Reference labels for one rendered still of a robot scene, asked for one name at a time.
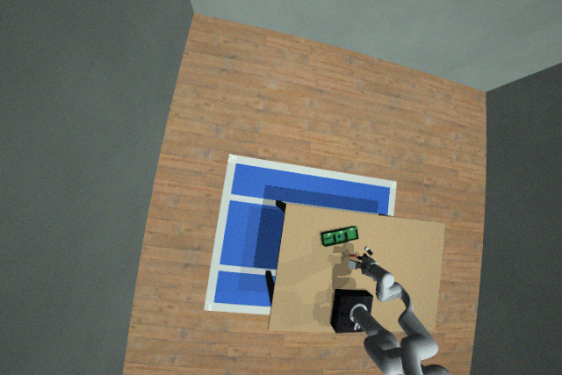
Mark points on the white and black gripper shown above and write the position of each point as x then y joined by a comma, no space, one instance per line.
369,261

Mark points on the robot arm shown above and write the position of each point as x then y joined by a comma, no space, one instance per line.
382,346

